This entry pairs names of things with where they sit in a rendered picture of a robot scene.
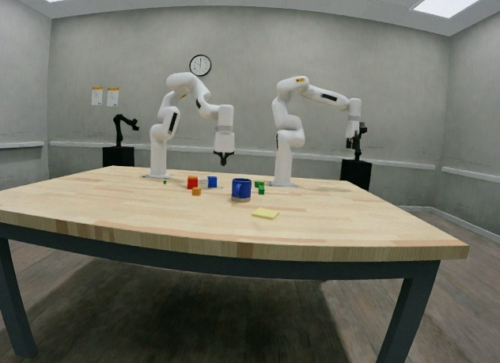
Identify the pale yellow square tile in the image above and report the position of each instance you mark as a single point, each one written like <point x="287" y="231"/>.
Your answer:
<point x="265" y="213"/>

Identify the red cube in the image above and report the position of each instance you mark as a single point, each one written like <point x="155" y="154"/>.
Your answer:
<point x="191" y="183"/>

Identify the blue cube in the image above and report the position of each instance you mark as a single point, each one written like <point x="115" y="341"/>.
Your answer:
<point x="212" y="181"/>

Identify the dark blue mug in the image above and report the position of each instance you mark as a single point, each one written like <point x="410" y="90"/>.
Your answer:
<point x="241" y="188"/>

